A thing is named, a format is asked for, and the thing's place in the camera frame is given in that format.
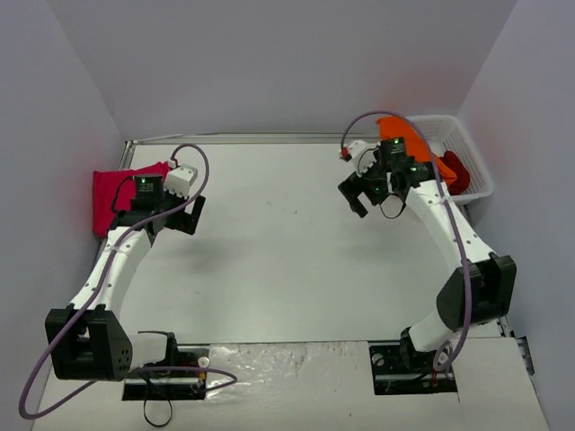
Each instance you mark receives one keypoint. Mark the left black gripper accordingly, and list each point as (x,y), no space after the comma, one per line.
(187,215)

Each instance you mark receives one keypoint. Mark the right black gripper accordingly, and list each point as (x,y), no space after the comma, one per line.
(355,191)

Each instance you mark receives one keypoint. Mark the magenta t shirt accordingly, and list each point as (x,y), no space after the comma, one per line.
(105,185)

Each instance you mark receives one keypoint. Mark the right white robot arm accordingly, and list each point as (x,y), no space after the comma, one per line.
(480,283)

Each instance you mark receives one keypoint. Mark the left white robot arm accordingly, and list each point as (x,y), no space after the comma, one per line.
(86,339)

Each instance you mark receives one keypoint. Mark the orange t shirt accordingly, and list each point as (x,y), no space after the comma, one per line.
(392,127)

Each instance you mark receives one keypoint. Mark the white plastic basket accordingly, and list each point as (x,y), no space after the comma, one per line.
(446,133)

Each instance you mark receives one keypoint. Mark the dark red t shirt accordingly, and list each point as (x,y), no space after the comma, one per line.
(454,173)

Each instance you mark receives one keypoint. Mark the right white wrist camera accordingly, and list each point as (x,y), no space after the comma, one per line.
(361,154)

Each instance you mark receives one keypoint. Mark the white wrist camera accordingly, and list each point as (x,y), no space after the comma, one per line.
(361,154)
(179,179)

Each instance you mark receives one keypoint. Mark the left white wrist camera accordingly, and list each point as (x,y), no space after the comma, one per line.
(179,179)

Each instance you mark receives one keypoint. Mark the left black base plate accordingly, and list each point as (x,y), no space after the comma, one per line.
(170,385)

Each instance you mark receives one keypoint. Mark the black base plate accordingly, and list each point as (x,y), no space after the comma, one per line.
(392,376)
(170,385)

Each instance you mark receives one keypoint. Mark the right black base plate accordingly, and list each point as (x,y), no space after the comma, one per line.
(392,376)

